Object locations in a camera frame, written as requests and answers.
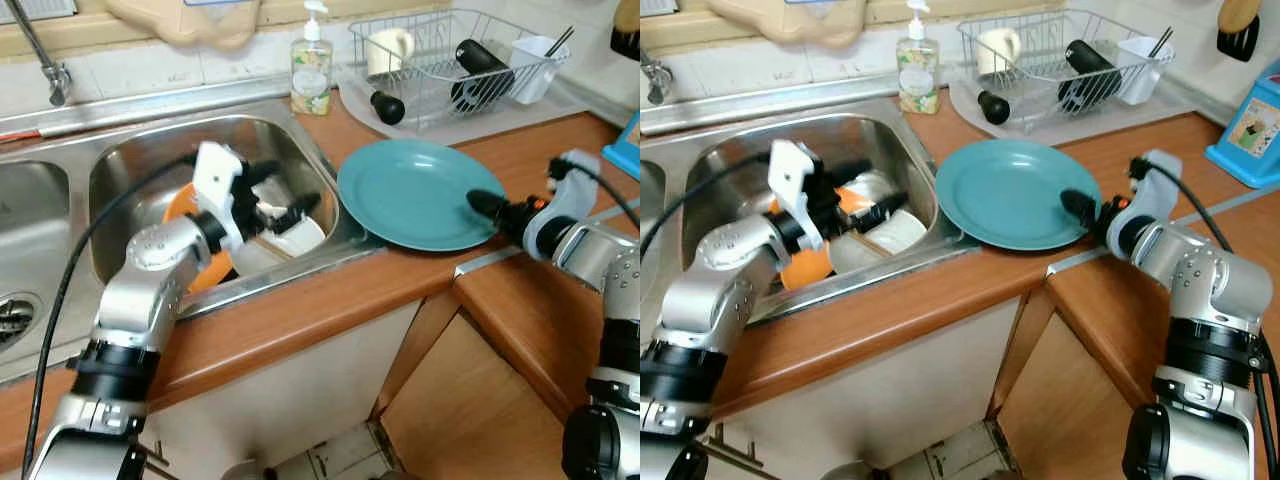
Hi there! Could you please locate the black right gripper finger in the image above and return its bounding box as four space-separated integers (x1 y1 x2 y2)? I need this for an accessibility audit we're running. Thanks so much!
1060 188 1104 223
467 189 511 223

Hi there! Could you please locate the teal plate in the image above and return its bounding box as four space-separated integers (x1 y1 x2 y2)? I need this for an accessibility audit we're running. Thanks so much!
935 138 1103 252
336 138 509 253

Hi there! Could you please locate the white ceramic bowl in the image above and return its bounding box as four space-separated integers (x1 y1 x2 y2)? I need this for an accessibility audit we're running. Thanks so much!
240 178 329 278
828 170 931 278

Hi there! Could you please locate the orange plate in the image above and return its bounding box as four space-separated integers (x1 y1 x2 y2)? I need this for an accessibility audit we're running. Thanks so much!
160 183 236 296
765 185 871 291

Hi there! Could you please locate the clear soap pump bottle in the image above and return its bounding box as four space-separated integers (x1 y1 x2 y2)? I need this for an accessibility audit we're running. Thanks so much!
290 0 334 116
896 0 941 116

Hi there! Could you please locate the grey drain tray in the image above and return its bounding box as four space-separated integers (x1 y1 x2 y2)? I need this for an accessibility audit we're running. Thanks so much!
338 78 591 141
948 78 1201 141

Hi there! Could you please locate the stainless steel sink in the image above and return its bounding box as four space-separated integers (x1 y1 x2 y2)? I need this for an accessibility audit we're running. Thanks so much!
640 95 986 326
0 98 391 386

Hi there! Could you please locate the blue box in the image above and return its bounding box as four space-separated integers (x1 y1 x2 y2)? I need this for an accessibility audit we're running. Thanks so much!
1205 58 1280 189
602 110 641 181

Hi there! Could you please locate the white utensil holder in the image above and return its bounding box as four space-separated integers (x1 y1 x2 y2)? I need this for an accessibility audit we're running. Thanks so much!
510 35 561 106
1117 35 1166 106

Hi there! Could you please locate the large black grinder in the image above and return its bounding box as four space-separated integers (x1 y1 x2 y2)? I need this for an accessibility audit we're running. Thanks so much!
1058 38 1123 111
450 38 513 111

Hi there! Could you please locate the cream mug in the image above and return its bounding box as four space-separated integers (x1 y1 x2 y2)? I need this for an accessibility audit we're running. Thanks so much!
975 27 1023 78
365 27 416 79

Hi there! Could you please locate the white cabinet front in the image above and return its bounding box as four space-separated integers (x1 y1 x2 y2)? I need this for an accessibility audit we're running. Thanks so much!
140 298 426 480
700 298 1031 480

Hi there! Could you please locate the metal faucet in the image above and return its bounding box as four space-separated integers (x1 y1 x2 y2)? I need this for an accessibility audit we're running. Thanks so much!
640 50 673 106
5 0 73 108

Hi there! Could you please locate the wooden cabinet door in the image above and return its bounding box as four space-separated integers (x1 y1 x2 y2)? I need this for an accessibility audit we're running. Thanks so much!
985 290 1171 480
372 290 566 480

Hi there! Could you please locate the metal sink drain strainer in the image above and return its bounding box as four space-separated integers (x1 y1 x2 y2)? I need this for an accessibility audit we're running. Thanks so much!
0 290 41 353

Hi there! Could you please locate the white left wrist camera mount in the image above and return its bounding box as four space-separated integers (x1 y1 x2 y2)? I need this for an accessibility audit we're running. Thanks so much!
768 140 831 253
192 142 249 251

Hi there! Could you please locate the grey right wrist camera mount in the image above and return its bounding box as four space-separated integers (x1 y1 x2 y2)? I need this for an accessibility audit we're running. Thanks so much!
548 150 603 226
1130 150 1183 226

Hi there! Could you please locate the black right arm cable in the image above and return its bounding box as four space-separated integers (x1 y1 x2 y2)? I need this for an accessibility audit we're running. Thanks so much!
548 158 641 226
1130 158 1236 253

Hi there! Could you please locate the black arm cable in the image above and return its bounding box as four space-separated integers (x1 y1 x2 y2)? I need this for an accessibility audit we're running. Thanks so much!
640 155 776 261
1130 158 1236 253
548 158 641 226
20 150 201 476

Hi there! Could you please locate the metal wire dish rack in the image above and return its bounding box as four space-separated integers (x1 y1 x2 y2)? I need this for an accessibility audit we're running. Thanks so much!
957 8 1176 136
347 8 573 136

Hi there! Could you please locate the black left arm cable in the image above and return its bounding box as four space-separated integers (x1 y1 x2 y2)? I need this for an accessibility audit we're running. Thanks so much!
20 150 201 476
640 155 776 261

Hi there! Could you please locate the wooden window frame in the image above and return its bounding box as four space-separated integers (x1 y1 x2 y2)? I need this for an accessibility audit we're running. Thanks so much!
0 0 611 59

